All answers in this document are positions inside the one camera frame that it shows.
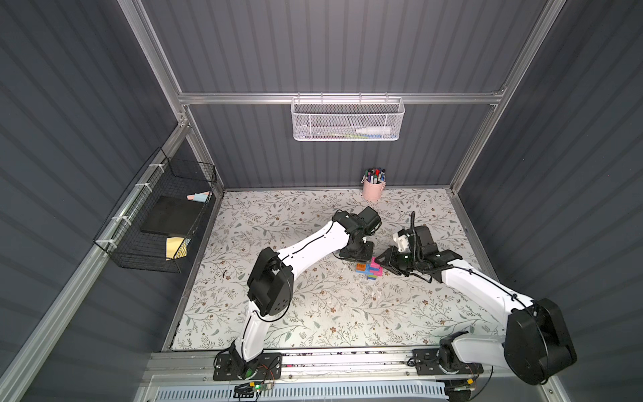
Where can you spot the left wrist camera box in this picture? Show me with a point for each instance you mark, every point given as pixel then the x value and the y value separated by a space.
pixel 371 220

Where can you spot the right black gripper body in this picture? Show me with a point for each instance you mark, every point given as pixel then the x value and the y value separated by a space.
pixel 399 259

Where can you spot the markers in cup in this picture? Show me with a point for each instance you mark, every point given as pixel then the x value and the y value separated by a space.
pixel 374 176

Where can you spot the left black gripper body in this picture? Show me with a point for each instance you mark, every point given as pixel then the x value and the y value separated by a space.
pixel 357 251

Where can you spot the pink pen cup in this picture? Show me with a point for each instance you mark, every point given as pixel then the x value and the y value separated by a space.
pixel 373 192

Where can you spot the white tube in basket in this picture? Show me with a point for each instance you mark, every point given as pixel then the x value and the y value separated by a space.
pixel 374 131

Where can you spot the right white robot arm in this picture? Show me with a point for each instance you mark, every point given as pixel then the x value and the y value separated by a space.
pixel 536 344

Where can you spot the black notebook in basket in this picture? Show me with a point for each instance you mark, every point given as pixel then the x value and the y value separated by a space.
pixel 172 217

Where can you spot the white wire wall basket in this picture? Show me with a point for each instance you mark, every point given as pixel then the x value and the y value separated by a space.
pixel 336 119

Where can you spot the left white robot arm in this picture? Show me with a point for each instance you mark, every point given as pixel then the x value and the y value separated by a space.
pixel 272 282

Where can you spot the black wire wall basket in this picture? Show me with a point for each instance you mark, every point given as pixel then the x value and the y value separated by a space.
pixel 122 239

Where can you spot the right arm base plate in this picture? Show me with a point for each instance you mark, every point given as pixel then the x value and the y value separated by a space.
pixel 439 361

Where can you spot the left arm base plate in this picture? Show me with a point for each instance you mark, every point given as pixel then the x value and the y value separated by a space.
pixel 230 367

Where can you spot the pink lego brick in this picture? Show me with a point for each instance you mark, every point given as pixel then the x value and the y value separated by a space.
pixel 375 269

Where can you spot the light blue long lego brick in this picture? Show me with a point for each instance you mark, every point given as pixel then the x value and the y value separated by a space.
pixel 366 272

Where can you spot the aluminium front rail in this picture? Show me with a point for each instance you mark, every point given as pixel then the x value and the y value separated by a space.
pixel 308 365

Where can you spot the yellow sticky note pad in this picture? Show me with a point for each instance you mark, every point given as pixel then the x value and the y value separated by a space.
pixel 177 248

